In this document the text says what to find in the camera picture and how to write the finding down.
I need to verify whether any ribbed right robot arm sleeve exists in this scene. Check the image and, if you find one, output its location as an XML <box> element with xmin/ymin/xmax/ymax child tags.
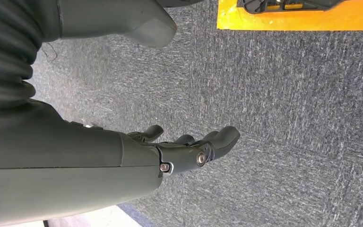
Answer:
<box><xmin>0</xmin><ymin>0</ymin><xmax>60</xmax><ymax>109</ymax></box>

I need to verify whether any black plastic bracket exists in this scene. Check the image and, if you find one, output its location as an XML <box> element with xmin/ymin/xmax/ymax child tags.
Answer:
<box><xmin>237</xmin><ymin>0</ymin><xmax>346</xmax><ymax>15</ymax></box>

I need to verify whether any yellow metal base frame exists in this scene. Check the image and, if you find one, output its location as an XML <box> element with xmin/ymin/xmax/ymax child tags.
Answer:
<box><xmin>216</xmin><ymin>0</ymin><xmax>363</xmax><ymax>31</ymax></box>

